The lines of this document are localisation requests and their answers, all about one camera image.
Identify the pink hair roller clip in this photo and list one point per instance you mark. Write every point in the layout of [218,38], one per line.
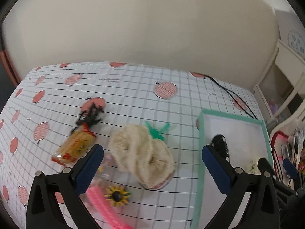
[99,202]

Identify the white bedside shelf unit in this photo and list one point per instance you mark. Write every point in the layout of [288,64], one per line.
[283,79]

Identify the cream lace scrunchie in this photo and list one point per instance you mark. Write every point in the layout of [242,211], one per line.
[137,153]

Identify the crocheted red pink mat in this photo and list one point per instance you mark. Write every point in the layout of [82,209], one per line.
[289,145]

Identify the yellow snack packet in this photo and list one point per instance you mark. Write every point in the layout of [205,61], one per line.
[75,146]

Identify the yellow sunflower fidget spinner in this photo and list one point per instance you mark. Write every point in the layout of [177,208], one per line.
[117,195]

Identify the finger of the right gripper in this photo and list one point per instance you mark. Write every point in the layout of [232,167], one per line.
[286,196]
[290,169]

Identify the green shallow tray box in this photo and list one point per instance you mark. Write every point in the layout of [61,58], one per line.
[247,140]

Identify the black toy car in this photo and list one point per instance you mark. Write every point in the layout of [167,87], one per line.
[219,144]

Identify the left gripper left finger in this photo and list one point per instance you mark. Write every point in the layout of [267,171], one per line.
[43,210]

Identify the black claw hair clip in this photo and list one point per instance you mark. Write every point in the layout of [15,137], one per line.
[90,117]

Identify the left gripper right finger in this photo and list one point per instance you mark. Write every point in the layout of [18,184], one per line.
[262,209]

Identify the bag of cotton swabs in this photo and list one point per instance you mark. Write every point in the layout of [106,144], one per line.
[102,180]

